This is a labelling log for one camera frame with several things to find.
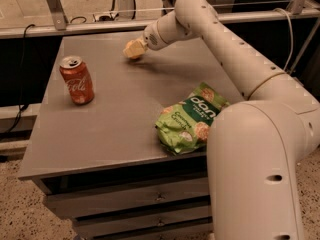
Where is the metal railing frame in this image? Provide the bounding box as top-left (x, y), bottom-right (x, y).
top-left (0, 0), bottom-right (320, 40)

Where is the green rice chip bag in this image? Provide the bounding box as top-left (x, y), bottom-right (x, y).
top-left (155, 83), bottom-right (230, 155)

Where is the red cola can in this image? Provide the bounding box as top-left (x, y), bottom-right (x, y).
top-left (59, 55), bottom-right (94, 105)

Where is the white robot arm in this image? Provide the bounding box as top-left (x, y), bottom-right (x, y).
top-left (124, 0), bottom-right (320, 240)

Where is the white cable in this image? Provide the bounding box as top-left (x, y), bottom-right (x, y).
top-left (273, 7), bottom-right (295, 72)

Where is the grey drawer cabinet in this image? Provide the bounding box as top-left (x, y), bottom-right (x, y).
top-left (19, 32), bottom-right (242, 240)

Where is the white power strip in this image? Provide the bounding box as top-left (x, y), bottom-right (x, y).
top-left (93, 12), bottom-right (118, 22)

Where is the black cable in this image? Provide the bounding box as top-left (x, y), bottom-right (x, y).
top-left (0, 23), bottom-right (36, 142)

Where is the orange fruit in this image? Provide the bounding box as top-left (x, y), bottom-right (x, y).
top-left (126, 54), bottom-right (140, 60)

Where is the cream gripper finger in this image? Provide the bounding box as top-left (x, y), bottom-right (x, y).
top-left (123, 46), bottom-right (147, 57)
top-left (126, 39), bottom-right (145, 50)

